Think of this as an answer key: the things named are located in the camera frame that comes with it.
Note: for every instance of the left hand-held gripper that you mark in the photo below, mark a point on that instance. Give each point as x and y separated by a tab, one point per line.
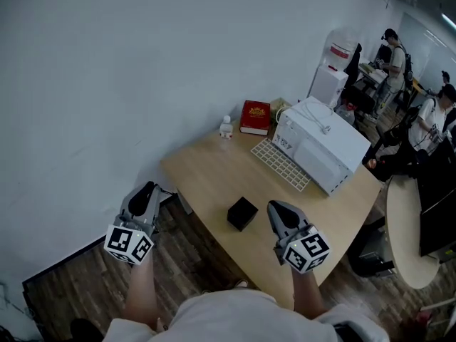
126	242

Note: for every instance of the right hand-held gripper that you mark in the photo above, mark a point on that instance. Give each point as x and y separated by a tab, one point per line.
304	249

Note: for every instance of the small black box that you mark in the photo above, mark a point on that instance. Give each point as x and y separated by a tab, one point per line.
243	213

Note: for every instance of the person's left forearm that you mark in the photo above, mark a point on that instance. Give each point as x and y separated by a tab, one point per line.
140	290

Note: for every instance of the person's right forearm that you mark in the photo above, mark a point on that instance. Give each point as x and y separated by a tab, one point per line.
307	290

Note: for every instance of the grey desk leg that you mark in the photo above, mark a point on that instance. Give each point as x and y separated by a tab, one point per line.
184	201

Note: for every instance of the white grid rack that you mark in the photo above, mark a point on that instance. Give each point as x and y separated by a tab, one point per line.
279	164

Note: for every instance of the person's right shoe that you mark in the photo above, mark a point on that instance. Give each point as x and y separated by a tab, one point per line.
240	283

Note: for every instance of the white microwave oven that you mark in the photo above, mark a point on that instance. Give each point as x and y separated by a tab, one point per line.
320	148

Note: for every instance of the black computer tower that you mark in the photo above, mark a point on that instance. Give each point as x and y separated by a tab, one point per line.
372	258

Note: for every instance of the red hardcover book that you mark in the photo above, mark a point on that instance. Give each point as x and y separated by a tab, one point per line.
254	117

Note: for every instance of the clear plastic water bottle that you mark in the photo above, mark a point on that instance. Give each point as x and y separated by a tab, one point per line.
226	130

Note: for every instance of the person in white shirt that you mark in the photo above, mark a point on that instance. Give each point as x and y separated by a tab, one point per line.
231	315

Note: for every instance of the small green plant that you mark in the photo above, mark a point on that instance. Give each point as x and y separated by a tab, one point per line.
279	105

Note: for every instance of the clear water jug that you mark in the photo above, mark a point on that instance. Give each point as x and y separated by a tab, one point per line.
345	114

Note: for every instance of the round beige table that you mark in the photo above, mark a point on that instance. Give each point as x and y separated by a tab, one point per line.
409	233

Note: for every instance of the white water dispenser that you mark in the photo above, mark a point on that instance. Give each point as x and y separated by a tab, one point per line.
327	84

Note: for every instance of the black monitor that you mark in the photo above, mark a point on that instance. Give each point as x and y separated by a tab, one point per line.
440	226
440	176

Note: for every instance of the white desk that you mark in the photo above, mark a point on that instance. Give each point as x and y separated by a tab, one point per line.
370	71

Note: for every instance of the large water dispenser jug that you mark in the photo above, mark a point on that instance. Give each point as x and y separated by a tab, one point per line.
340	46

